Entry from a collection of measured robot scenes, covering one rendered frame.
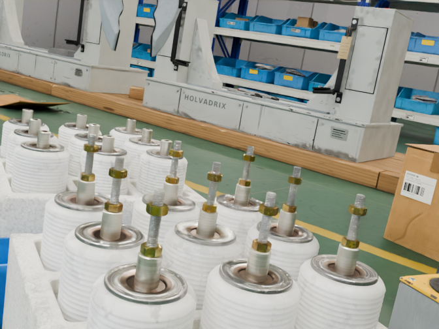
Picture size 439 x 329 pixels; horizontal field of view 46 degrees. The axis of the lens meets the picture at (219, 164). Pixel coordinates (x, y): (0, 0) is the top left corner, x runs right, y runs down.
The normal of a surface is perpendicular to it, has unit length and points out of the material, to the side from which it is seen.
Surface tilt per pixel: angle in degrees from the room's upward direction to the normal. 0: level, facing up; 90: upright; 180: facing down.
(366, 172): 90
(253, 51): 90
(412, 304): 90
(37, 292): 0
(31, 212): 90
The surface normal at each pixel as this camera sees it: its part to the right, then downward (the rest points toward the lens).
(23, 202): 0.44, 0.26
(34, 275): 0.16, -0.97
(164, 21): 0.18, 0.23
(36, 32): 0.79, 0.25
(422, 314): -0.87, -0.04
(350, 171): -0.59, 0.07
